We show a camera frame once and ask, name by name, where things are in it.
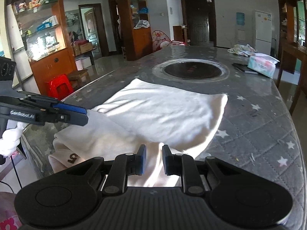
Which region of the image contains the white water dispenser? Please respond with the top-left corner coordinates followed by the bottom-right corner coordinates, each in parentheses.
top-left (235, 12), bottom-right (246, 45)

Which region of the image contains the cream white garment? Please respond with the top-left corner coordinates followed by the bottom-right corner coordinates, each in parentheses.
top-left (48, 79), bottom-right (228, 187)

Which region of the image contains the white refrigerator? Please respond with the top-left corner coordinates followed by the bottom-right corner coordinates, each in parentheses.
top-left (254, 10), bottom-right (272, 55)

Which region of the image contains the polka dot play tent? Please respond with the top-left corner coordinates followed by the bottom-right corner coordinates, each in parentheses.
top-left (152, 30), bottom-right (185, 52)

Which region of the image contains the crumpled patterned cloth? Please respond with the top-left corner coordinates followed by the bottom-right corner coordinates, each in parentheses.
top-left (227, 44), bottom-right (257, 57)

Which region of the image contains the red plastic stool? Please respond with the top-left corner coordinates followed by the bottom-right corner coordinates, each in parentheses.
top-left (46, 74), bottom-right (74, 100)

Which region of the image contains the round black induction cooktop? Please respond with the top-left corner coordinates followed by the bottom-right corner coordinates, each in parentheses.
top-left (152, 59), bottom-right (229, 83)

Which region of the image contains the wooden sideboard with shelves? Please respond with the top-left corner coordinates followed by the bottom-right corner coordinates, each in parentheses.
top-left (276, 0), bottom-right (306, 114)

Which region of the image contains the small wooden stool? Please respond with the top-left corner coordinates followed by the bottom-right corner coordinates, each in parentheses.
top-left (68, 69), bottom-right (91, 87)

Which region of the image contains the white gloved left hand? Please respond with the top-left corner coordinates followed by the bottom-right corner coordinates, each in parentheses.
top-left (0, 119), bottom-right (27, 157)

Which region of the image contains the glass display cabinet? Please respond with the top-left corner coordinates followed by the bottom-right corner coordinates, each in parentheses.
top-left (9, 0), bottom-right (77, 94)

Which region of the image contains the pastel tissue pack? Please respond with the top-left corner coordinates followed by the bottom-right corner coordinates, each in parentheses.
top-left (248, 53), bottom-right (279, 78)

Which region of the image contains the black flat remote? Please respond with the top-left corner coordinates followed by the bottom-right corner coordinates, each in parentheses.
top-left (232, 63), bottom-right (259, 75)

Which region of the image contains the dark wooden entrance door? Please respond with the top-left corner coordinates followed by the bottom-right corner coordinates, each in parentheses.
top-left (181, 0), bottom-right (216, 47)

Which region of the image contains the grey star quilted table cover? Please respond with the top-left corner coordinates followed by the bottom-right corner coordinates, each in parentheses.
top-left (22, 46), bottom-right (306, 229)

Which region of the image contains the wooden shelf cabinet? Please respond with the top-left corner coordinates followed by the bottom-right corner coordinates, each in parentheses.
top-left (116, 0), bottom-right (153, 61)

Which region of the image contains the black cable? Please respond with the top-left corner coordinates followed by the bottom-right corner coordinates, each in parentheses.
top-left (0, 155), bottom-right (25, 192)

